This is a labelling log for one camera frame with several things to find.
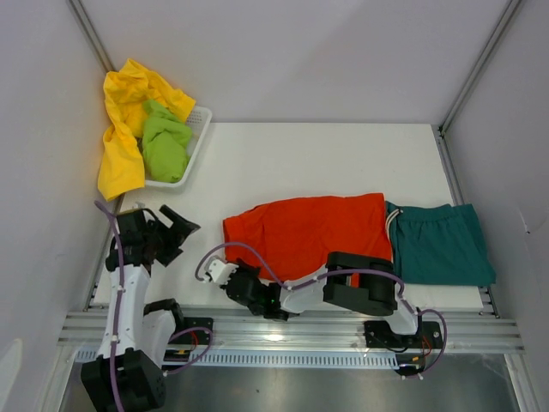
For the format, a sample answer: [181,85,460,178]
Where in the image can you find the teal green shorts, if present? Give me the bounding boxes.
[386,202,496,287]

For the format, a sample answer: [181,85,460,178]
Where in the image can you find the right aluminium frame post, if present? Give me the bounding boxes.
[438,0,526,138]

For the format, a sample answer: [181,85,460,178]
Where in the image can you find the orange shorts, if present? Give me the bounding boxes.
[222,193,392,281]

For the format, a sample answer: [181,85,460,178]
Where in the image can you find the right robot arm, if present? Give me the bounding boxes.
[208,251,423,347]

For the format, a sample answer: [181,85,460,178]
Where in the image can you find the lime green shorts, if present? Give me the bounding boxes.
[142,100,193,184]

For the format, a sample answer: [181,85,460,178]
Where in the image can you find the left aluminium frame post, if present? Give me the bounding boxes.
[66,0,115,73]

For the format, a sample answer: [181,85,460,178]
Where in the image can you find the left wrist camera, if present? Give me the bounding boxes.
[118,202,147,215]

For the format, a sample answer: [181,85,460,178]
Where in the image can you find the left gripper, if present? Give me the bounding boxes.
[143,206,199,266]

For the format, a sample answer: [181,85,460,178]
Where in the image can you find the slotted cable duct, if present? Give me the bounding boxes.
[72,348,398,371]

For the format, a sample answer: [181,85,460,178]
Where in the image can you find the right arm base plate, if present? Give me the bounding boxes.
[364,320,443,353]

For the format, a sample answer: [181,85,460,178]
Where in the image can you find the aluminium mounting rail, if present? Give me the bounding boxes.
[57,305,527,355]

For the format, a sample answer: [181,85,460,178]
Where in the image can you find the aluminium frame post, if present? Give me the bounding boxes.
[66,0,115,73]
[438,0,526,138]

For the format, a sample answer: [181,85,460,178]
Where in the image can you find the yellow shorts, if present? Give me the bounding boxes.
[98,58,196,201]

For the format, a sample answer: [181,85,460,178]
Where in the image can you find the white plastic basket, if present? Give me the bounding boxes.
[145,106,213,191]

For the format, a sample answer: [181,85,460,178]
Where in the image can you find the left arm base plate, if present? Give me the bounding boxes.
[169,317,214,346]

